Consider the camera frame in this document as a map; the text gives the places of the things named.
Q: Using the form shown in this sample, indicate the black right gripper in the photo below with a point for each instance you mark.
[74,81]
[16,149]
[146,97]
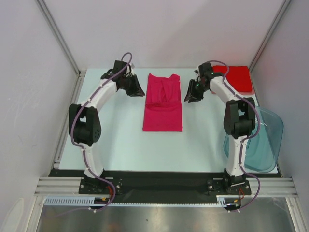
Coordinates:
[190,92]

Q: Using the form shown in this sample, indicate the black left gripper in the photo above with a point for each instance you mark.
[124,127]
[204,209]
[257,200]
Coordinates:
[137,87]

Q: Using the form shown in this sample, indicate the magenta pink t shirt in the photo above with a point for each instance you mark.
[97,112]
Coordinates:
[163,105]

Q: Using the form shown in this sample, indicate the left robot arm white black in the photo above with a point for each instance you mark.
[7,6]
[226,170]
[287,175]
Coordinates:
[84,123]

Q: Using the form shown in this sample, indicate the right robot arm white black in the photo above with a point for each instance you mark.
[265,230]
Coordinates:
[240,120]

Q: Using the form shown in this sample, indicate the folded red t shirt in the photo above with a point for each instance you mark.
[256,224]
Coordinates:
[239,78]

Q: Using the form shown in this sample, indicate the teal transparent plastic bin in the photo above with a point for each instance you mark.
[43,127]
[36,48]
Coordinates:
[262,151]

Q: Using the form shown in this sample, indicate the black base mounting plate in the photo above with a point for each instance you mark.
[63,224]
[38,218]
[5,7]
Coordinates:
[171,187]

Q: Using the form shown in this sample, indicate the grey slotted cable duct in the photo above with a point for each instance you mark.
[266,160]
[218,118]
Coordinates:
[216,201]

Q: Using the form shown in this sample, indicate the front aluminium frame rail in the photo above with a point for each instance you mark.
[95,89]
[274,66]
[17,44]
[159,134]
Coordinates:
[69,186]

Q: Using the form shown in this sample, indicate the right aluminium frame post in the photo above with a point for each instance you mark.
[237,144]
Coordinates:
[272,28]

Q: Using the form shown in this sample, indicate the aluminium frame post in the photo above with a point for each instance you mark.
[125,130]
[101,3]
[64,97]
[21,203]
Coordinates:
[57,34]
[272,28]

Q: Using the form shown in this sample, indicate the left aluminium frame post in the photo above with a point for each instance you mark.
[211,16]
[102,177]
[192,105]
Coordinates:
[57,34]

